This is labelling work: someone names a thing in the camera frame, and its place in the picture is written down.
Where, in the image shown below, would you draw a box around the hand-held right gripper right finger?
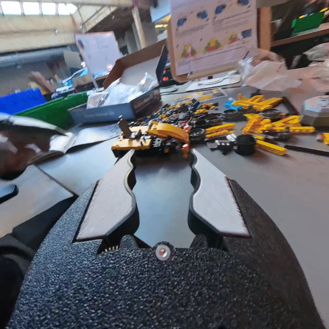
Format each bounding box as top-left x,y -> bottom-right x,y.
188,149 -> 251,239

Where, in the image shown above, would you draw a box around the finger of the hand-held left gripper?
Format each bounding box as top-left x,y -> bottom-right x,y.
0,135 -> 53,180
0,113 -> 68,139

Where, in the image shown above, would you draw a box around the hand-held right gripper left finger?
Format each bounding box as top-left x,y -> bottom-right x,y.
75,150 -> 139,242

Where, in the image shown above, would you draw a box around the yellow toy brick vehicle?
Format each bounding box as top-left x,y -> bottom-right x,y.
111,116 -> 192,160

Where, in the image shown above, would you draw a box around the grey desk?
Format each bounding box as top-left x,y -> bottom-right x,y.
0,82 -> 329,329

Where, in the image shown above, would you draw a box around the green plastic bin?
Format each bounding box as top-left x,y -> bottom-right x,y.
18,91 -> 89,129

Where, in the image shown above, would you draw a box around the blue plastic bin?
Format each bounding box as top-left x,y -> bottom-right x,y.
0,87 -> 47,115

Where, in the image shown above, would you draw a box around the black chair armrest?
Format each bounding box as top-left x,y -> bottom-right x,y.
0,184 -> 19,205

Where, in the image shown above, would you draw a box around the building instruction booklet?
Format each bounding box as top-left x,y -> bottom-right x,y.
31,123 -> 125,165

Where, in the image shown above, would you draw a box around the blue toy box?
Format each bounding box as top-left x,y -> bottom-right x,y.
68,88 -> 163,127

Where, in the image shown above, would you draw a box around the pile of loose toy bricks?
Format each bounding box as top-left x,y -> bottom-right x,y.
160,93 -> 329,158

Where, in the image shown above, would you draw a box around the clear bags of brick parts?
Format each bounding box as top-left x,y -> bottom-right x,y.
87,72 -> 160,109

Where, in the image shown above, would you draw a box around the person's legs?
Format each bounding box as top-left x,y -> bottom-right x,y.
0,196 -> 78,329

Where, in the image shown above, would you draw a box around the yellow sticker sheet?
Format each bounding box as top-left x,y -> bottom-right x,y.
172,88 -> 228,104

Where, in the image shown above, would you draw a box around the grey battery box brick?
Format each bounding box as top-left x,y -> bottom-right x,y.
300,94 -> 329,129

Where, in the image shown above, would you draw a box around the clear plastic bags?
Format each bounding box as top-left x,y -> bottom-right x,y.
239,48 -> 329,94

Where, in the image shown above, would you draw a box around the printed instruction sign sheet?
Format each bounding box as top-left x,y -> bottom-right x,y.
167,0 -> 260,83

